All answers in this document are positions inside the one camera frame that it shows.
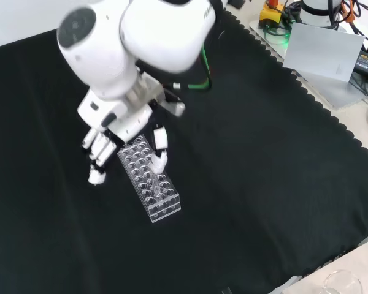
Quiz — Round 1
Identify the yellow stop button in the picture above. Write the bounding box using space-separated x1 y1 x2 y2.
259 0 285 27

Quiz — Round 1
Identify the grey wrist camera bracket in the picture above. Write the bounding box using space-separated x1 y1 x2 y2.
158 88 186 118

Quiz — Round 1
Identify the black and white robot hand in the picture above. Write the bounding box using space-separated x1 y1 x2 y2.
77 91 169 187

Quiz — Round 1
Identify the black bench cloth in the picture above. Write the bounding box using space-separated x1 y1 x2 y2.
0 6 368 294

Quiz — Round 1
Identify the thin black adapter cable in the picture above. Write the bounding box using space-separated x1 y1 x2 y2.
351 72 368 104

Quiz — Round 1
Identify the clear plastic test tube rack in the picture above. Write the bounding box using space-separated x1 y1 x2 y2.
117 134 183 224

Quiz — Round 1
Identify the green cable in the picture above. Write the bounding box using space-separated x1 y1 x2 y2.
183 44 215 91

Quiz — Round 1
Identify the orange cable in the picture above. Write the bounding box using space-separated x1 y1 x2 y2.
326 0 358 35

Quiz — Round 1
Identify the grey metal base plate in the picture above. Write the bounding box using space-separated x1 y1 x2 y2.
247 12 368 110

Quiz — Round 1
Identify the pale board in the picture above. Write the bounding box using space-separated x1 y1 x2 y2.
282 22 366 83

